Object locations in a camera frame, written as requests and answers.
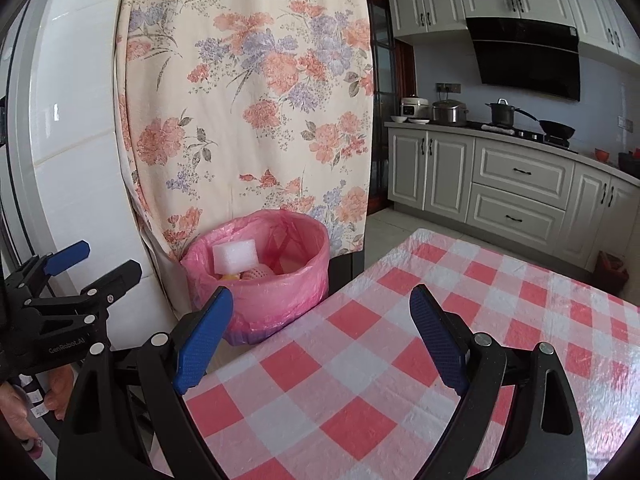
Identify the dark wall socket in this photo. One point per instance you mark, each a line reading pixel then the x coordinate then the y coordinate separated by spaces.
pixel 448 87

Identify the yellow sponge piece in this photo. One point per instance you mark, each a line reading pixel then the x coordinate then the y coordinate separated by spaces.
pixel 229 276

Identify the pink foam fruit net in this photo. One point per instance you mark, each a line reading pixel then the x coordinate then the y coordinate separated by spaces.
pixel 257 274

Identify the black gas stove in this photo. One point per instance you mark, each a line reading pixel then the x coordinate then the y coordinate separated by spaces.
pixel 530 135

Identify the person's left hand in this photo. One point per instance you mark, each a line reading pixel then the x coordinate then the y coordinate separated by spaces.
pixel 60 390

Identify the red checkered tablecloth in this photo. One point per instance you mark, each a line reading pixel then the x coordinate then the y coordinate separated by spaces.
pixel 375 360

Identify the rectangular white foam block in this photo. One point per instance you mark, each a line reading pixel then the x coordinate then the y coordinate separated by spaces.
pixel 234 257

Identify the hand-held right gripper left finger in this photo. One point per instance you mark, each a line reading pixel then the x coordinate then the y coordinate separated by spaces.
pixel 202 345

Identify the white plate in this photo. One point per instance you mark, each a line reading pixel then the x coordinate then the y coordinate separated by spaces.
pixel 419 121

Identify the brown glass door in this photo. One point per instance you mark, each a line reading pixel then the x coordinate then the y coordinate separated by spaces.
pixel 382 110

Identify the white rice cooker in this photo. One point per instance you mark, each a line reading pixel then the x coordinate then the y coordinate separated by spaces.
pixel 416 107

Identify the red floor basket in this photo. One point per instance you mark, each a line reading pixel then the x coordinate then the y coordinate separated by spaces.
pixel 611 272

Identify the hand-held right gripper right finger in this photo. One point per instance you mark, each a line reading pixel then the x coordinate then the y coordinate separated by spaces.
pixel 440 340

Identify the pink-lined trash bin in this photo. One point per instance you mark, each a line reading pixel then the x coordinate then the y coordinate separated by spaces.
pixel 280 300

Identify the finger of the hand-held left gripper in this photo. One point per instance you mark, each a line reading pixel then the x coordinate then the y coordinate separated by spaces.
pixel 120 280
pixel 65 257

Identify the black lidded pot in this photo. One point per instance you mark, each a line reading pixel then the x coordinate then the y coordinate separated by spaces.
pixel 501 115

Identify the black range hood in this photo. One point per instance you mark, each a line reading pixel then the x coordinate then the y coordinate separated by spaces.
pixel 525 60

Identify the black casserole pot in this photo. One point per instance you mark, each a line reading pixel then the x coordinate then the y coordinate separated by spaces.
pixel 629 162

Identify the white wall socket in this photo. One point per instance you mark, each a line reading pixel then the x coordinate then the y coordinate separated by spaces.
pixel 625 121

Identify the cream lower cabinets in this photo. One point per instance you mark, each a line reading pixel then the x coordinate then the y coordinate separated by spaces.
pixel 520 195

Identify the floral cloth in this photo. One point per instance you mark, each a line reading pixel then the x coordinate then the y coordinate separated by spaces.
pixel 240 110

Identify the black frying pan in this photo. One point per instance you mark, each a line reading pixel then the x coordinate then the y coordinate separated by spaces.
pixel 556 130

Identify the steel pressure cooker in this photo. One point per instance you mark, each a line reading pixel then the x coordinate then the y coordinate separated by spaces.
pixel 450 114

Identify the red bowl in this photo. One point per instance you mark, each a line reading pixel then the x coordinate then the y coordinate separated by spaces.
pixel 602 153

